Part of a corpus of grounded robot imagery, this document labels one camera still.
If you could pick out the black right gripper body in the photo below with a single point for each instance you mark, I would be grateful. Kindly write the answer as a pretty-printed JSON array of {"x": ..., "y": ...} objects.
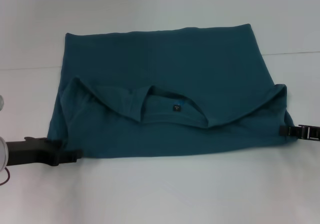
[{"x": 314, "y": 134}]

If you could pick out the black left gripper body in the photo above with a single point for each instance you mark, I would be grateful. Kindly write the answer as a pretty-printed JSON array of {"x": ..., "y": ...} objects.
[{"x": 30, "y": 153}]

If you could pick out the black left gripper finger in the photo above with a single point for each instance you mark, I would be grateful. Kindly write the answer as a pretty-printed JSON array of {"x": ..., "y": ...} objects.
[{"x": 68, "y": 156}]

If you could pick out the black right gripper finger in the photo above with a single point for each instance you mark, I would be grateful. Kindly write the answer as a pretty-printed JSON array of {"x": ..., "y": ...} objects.
[{"x": 293, "y": 131}]

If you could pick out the teal t-shirt with FREE print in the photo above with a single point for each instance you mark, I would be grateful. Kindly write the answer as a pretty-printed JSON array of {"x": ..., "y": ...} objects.
[{"x": 162, "y": 84}]

